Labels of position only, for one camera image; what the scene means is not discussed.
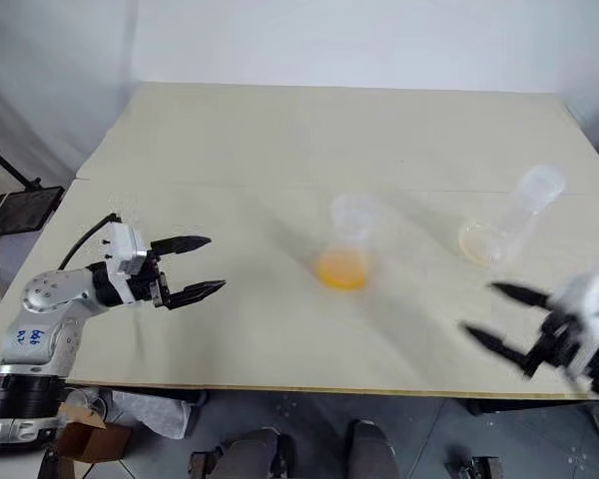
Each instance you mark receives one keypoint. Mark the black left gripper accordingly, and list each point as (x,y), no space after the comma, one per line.
(150,284)

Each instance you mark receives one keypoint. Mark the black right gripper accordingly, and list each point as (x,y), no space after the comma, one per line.
(554,344)

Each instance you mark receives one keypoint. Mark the clear plastic cup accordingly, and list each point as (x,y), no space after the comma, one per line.
(524,209)

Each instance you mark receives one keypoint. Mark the plastic cup with orange liquid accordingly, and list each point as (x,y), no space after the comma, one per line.
(342,272)

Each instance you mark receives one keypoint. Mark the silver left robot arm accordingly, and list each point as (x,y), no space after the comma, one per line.
(40,324)

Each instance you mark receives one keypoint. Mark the white plastic bag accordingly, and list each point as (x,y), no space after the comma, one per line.
(150,411)

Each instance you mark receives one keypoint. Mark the black tablet on stand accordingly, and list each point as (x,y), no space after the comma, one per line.
(22,209)

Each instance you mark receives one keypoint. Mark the dark grey rounded shape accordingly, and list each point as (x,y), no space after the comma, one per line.
(252,456)
(372,451)

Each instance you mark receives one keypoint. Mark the brown cardboard box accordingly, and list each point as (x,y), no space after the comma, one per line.
(95,439)

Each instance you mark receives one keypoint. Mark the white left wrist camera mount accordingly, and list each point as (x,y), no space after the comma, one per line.
(125,247)

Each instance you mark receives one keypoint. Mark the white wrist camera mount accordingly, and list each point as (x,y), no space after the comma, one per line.
(596,309)
(125,247)

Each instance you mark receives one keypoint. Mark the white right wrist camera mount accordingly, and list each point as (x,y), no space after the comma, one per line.
(596,309)

